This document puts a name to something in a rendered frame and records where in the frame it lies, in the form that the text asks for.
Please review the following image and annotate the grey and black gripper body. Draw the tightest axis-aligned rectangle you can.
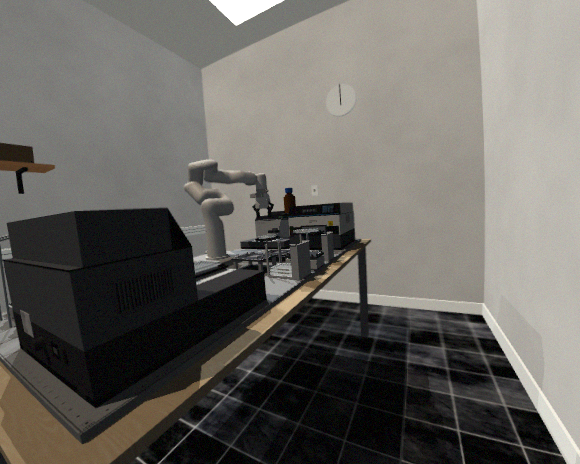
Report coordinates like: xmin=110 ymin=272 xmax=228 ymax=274
xmin=255 ymin=193 xmax=271 ymax=209

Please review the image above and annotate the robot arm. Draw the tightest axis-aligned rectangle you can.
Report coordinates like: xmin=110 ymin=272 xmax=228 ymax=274
xmin=184 ymin=160 xmax=269 ymax=260

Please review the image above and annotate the brown glass bottle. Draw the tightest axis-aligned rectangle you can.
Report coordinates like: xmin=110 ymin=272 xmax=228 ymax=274
xmin=284 ymin=196 xmax=296 ymax=213

